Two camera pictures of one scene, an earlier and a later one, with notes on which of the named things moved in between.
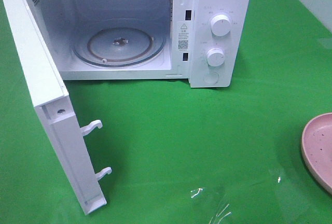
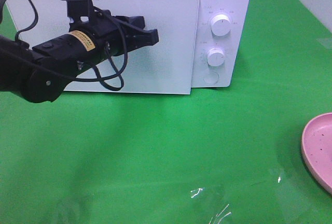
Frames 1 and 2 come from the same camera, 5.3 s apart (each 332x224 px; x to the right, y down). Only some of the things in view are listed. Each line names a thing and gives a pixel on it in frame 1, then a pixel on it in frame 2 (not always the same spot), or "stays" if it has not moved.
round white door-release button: x=211 y=78 stays
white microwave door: x=38 y=70 → x=166 y=67
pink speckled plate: x=316 y=148 stays
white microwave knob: x=215 y=57 stays
